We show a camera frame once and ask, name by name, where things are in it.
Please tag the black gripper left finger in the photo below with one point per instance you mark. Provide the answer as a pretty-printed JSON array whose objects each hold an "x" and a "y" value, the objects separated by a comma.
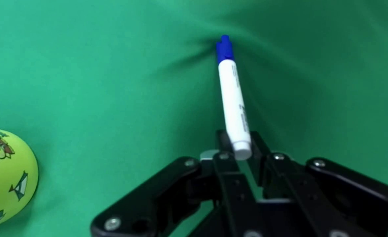
[{"x": 159, "y": 188}]

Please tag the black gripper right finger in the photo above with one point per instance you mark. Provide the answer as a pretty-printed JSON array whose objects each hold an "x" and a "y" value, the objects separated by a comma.
[{"x": 335, "y": 192}]

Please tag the white marker with blue cap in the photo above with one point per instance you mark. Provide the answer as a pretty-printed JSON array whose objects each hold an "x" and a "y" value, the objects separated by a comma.
[{"x": 234, "y": 105}]

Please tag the yellow cartoon print cup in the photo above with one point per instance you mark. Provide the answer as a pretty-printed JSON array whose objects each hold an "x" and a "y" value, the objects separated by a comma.
[{"x": 7, "y": 175}]

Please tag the green tablecloth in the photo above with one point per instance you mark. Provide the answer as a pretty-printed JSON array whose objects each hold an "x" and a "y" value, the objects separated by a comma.
[{"x": 115, "y": 87}]

